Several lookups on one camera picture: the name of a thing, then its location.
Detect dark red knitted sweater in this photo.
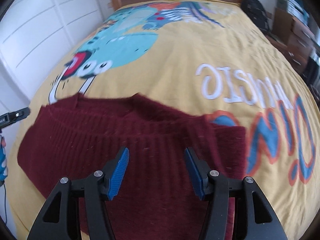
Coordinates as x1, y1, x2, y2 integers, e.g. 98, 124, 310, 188
17, 92, 248, 240

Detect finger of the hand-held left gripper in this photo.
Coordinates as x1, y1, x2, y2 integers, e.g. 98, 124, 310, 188
0, 107, 30, 128

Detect wooden drawer cabinet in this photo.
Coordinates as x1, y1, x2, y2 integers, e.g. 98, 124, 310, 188
271, 7, 316, 68

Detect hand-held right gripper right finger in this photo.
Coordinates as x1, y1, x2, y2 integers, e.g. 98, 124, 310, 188
184, 147, 288, 240

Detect black backpack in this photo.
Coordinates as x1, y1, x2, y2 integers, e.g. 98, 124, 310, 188
241, 0, 272, 34

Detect black cable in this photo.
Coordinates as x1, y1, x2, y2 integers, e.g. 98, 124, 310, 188
1, 180, 8, 228

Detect white wardrobe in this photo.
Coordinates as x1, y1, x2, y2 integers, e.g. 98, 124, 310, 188
0, 0, 118, 105

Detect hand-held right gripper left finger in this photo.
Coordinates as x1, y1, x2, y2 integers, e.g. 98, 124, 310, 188
27, 147, 130, 240

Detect yellow printed blanket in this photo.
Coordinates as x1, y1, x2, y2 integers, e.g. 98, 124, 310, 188
5, 0, 320, 240

